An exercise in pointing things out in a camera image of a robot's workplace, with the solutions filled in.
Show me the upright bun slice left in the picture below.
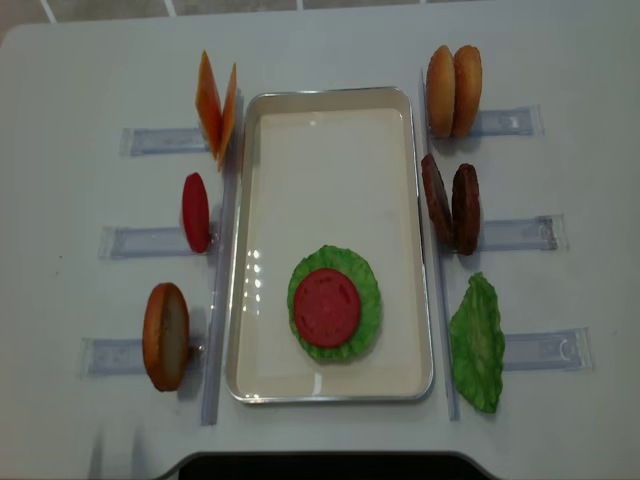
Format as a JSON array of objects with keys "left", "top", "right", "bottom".
[{"left": 142, "top": 282, "right": 189, "bottom": 392}]

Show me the white rectangular metal tray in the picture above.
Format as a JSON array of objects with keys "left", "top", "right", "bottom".
[{"left": 225, "top": 87, "right": 434, "bottom": 404}]

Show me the long clear left strip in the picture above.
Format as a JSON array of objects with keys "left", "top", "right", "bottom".
[{"left": 201, "top": 89, "right": 244, "bottom": 426}]

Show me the clear lettuce holder rail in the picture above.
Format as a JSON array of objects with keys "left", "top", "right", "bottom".
[{"left": 503, "top": 328, "right": 593, "bottom": 371}]

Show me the green lettuce leaf on tray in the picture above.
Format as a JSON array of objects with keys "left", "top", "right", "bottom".
[{"left": 286, "top": 245, "right": 382, "bottom": 363}]

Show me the long clear strip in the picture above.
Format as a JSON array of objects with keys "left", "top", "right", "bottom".
[
  {"left": 201, "top": 89, "right": 244, "bottom": 426},
  {"left": 419, "top": 67, "right": 460, "bottom": 422}
]

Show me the clear right bun holder rail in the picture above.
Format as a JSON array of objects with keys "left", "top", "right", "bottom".
[{"left": 470, "top": 104, "right": 545, "bottom": 137}]

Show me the orange cheese slice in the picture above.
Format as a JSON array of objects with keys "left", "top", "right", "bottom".
[
  {"left": 195, "top": 51, "right": 222, "bottom": 159},
  {"left": 217, "top": 64, "right": 237, "bottom": 171}
]

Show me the red tomato slice on tray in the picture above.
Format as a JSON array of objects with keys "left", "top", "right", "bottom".
[{"left": 293, "top": 268, "right": 361, "bottom": 348}]

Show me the clear patty holder rail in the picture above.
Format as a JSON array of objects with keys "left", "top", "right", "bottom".
[{"left": 477, "top": 215, "right": 568, "bottom": 251}]

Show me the clear cheese holder rail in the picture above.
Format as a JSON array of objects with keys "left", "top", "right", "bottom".
[{"left": 120, "top": 128, "right": 209, "bottom": 157}]

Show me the clear bun holder rail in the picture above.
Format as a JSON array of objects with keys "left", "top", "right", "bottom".
[
  {"left": 470, "top": 104, "right": 545, "bottom": 137},
  {"left": 76, "top": 338, "right": 146, "bottom": 378}
]

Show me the upright green lettuce leaf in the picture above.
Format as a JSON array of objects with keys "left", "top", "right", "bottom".
[{"left": 449, "top": 272, "right": 506, "bottom": 414}]

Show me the right orange cheese slice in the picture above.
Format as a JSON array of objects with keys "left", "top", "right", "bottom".
[{"left": 217, "top": 64, "right": 237, "bottom": 171}]

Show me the brown meat patty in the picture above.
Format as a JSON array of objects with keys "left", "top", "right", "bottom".
[
  {"left": 421, "top": 153, "right": 453, "bottom": 246},
  {"left": 452, "top": 163, "right": 481, "bottom": 255}
]

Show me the clear left bun holder rail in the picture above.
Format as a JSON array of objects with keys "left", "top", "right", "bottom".
[{"left": 76, "top": 338, "right": 146, "bottom": 378}]

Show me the clear tomato holder rail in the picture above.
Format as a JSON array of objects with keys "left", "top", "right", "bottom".
[{"left": 98, "top": 227, "right": 197, "bottom": 260}]

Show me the left bun slice top right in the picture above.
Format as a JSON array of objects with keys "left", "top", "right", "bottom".
[{"left": 426, "top": 45, "right": 455, "bottom": 138}]

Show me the long clear right strip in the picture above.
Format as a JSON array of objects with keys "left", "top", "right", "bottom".
[{"left": 419, "top": 67, "right": 460, "bottom": 422}]

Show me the upright red tomato slice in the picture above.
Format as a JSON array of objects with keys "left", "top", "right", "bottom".
[{"left": 182, "top": 172, "right": 211, "bottom": 253}]

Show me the left orange cheese slice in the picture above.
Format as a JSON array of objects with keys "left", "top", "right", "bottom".
[{"left": 195, "top": 51, "right": 222, "bottom": 159}]

